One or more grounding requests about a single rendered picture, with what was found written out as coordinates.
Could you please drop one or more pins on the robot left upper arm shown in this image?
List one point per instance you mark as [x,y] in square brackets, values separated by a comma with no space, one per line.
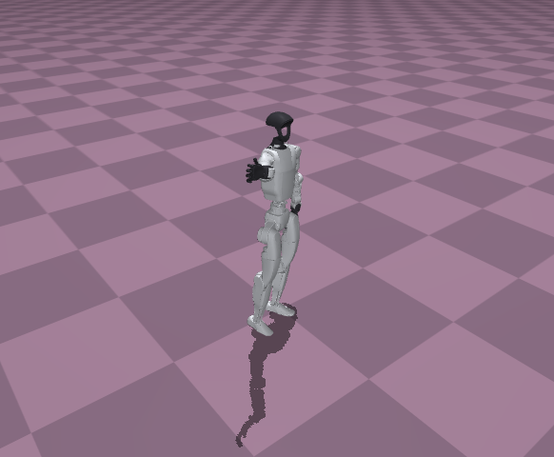
[298,176]

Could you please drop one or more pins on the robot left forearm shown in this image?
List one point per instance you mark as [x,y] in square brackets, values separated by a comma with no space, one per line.
[296,196]

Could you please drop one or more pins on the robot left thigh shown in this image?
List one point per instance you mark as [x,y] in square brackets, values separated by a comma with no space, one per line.
[289,241]

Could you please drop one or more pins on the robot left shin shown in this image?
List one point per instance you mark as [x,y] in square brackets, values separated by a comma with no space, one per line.
[278,285]

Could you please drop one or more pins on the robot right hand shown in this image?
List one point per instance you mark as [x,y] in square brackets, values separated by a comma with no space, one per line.
[257,171]

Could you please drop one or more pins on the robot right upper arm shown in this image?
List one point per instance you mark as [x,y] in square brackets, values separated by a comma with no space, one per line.
[266,159]

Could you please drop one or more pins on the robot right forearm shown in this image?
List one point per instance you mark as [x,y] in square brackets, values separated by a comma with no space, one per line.
[270,174]

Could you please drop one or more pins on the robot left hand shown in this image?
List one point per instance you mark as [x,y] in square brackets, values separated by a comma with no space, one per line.
[297,208]

